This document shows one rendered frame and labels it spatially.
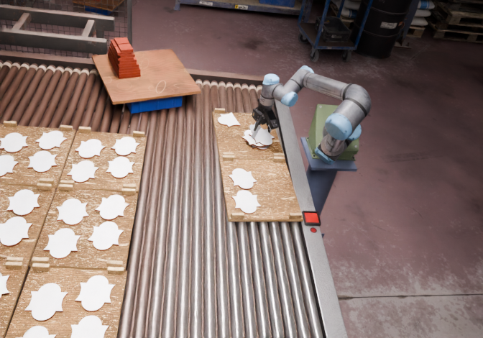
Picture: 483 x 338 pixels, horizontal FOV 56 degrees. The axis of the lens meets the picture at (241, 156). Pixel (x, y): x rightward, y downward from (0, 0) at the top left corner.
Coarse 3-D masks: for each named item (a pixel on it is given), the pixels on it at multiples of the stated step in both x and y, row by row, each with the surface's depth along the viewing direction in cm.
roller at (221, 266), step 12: (216, 84) 287; (216, 96) 277; (216, 108) 267; (216, 144) 241; (216, 156) 234; (216, 168) 227; (216, 180) 220; (216, 192) 214; (216, 204) 208; (216, 216) 203; (216, 228) 198; (216, 240) 193; (216, 252) 188; (216, 264) 184; (216, 276) 180; (216, 288) 176; (228, 312) 168; (228, 324) 164; (228, 336) 160
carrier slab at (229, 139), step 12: (216, 120) 255; (240, 120) 258; (252, 120) 260; (216, 132) 246; (228, 132) 248; (240, 132) 250; (276, 132) 255; (228, 144) 240; (240, 144) 242; (276, 144) 246; (240, 156) 234; (252, 156) 235; (264, 156) 237
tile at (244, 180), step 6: (240, 168) 225; (234, 174) 222; (240, 174) 222; (246, 174) 223; (234, 180) 218; (240, 180) 219; (246, 180) 220; (252, 180) 220; (240, 186) 216; (246, 186) 216; (252, 186) 218
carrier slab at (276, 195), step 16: (240, 160) 231; (256, 160) 233; (272, 160) 235; (224, 176) 220; (256, 176) 224; (272, 176) 226; (288, 176) 228; (224, 192) 212; (256, 192) 215; (272, 192) 217; (288, 192) 219; (272, 208) 209; (288, 208) 211
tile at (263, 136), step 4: (260, 128) 246; (260, 132) 244; (264, 132) 244; (268, 132) 245; (256, 136) 241; (260, 136) 242; (264, 136) 242; (268, 136) 243; (272, 136) 244; (256, 140) 238; (260, 140) 239; (264, 140) 240; (268, 140) 241; (264, 144) 238; (268, 144) 239
